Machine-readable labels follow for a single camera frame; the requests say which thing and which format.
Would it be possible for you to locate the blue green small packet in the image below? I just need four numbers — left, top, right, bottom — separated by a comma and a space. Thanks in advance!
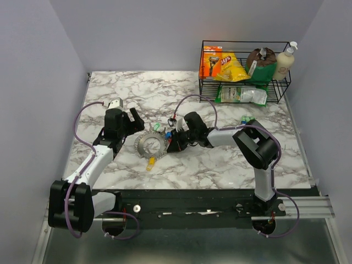
241, 115, 255, 124

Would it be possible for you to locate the green key tag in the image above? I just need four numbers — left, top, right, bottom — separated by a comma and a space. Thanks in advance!
153, 123, 160, 131

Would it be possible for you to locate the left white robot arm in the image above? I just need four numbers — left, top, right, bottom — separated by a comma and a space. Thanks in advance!
48, 108, 145, 238

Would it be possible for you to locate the black wire basket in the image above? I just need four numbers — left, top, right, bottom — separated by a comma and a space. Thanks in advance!
199, 40, 292, 103

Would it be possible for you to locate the round metal keyring disc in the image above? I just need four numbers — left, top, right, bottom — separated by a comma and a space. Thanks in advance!
134, 131, 168, 160

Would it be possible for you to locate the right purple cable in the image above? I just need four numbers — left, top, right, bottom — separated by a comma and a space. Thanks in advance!
169, 93, 300, 239

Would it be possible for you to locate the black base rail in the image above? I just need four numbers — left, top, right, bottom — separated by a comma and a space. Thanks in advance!
98, 189, 286, 230

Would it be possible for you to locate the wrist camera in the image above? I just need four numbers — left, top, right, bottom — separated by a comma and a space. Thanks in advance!
174, 117, 184, 132
108, 97, 124, 111

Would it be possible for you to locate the green white snack bag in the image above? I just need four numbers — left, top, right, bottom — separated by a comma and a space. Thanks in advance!
214, 86, 268, 106

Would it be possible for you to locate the black key tag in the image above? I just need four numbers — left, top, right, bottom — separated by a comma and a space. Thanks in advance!
168, 118, 176, 127

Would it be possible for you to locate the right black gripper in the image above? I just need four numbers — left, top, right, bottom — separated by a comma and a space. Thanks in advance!
166, 127, 197, 153

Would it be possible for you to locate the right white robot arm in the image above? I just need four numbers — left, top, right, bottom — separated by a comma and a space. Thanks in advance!
167, 112, 282, 216

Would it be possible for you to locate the yellow key tag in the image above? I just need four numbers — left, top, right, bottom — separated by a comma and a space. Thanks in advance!
146, 157, 156, 171

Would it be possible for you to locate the cream pump lotion bottle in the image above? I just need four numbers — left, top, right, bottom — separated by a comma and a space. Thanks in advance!
272, 41, 298, 81

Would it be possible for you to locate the yellow chips bag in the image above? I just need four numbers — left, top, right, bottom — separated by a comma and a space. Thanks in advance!
214, 52, 250, 82

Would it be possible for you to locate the orange razor package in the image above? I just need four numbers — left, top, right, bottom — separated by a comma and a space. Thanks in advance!
200, 46, 222, 79

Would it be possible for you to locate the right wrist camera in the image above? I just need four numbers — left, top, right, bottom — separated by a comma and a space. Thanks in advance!
174, 117, 184, 132

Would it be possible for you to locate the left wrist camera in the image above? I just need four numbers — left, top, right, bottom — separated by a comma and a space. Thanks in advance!
108, 97, 124, 111

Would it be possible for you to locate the brown and green bag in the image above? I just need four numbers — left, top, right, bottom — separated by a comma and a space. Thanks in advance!
245, 47, 277, 86

